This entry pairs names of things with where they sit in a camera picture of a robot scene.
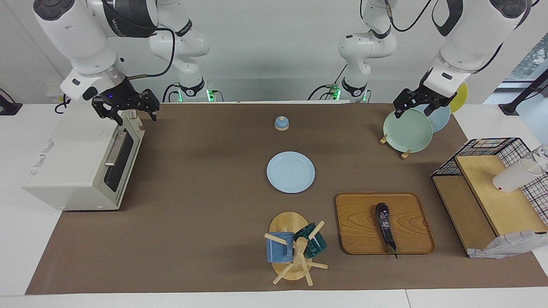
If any light blue racked plate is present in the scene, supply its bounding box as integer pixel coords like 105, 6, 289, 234
413, 103, 451, 133

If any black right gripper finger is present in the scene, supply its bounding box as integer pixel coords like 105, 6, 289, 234
143, 89, 160, 121
92, 99, 125, 126

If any dark green mug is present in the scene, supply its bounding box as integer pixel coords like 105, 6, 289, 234
294, 222, 327, 259

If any blue mug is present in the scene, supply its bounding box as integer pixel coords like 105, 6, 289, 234
265, 231, 295, 263

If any clear glass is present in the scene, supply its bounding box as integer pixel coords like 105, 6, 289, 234
531, 145, 548, 172

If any black base cable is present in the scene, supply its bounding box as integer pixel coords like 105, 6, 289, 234
308, 64, 348, 101
162, 83, 182, 103

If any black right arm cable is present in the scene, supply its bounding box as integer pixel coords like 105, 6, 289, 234
127, 28, 177, 82

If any white toaster oven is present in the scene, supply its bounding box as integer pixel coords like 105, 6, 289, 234
22, 103, 145, 211

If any yellow racked plate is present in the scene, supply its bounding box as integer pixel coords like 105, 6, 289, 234
449, 82, 468, 114

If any black right base cable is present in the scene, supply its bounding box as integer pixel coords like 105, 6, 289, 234
162, 83, 182, 103

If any black left base cable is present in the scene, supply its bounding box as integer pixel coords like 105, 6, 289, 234
308, 64, 348, 101

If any wooden plate rack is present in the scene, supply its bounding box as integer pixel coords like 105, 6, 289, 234
379, 133, 412, 160

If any wooden mug tree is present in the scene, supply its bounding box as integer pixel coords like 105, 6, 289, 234
264, 211, 329, 286

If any white wall box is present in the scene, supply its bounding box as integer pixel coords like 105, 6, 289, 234
46, 88, 69, 103

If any black wire basket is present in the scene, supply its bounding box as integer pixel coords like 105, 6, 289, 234
431, 137, 548, 225

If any glass oven door with handle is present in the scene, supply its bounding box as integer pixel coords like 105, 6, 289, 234
99, 122, 145, 206

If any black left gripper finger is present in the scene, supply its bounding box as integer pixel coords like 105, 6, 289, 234
393, 89, 413, 118
424, 96, 457, 117

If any pale green racked plate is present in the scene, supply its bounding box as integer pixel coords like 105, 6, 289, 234
383, 108, 434, 154

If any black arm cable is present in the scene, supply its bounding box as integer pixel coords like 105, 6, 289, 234
383, 0, 435, 33
127, 28, 177, 82

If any black clamp base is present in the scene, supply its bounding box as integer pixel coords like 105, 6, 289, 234
0, 89, 23, 116

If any wooden serving tray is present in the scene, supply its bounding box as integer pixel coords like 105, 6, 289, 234
335, 192, 436, 255

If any brown table mat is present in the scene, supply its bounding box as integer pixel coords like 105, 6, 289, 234
25, 103, 548, 295

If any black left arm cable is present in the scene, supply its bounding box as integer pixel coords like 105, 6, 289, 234
383, 0, 435, 33

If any grey marbled cloth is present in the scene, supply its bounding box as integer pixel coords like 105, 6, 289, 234
468, 230, 548, 259

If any wooden shelf unit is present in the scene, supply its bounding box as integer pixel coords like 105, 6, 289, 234
432, 155, 548, 257

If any white cup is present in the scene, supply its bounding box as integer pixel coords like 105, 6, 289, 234
492, 158, 543, 193

